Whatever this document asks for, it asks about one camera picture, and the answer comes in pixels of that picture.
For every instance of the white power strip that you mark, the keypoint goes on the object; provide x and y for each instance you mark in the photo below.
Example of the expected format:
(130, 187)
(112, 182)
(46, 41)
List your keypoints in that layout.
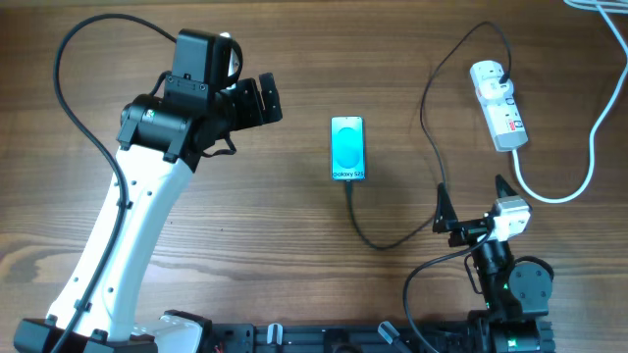
(503, 119)

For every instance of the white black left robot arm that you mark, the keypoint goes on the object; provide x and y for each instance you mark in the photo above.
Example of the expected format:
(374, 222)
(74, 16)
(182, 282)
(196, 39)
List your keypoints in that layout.
(164, 135)

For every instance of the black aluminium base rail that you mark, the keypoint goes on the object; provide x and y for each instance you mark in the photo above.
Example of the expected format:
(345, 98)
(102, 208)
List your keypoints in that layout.
(456, 336)

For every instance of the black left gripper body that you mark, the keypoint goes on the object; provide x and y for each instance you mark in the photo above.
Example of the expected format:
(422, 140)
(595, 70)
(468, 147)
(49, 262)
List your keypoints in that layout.
(239, 106)

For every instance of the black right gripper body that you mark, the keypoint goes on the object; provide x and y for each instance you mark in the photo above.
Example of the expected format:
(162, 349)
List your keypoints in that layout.
(467, 231)

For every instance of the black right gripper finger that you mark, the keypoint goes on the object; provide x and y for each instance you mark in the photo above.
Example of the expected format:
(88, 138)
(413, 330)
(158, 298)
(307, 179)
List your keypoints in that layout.
(503, 189)
(444, 214)

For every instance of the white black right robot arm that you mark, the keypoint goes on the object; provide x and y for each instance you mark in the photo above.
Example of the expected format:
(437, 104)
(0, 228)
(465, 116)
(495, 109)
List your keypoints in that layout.
(516, 291)

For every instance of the white charger plug adapter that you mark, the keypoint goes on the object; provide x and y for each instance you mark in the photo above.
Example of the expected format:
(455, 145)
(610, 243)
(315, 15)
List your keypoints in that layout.
(493, 90)

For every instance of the light blue Galaxy smartphone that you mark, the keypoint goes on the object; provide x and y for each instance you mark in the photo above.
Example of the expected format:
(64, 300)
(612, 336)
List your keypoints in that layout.
(348, 157)

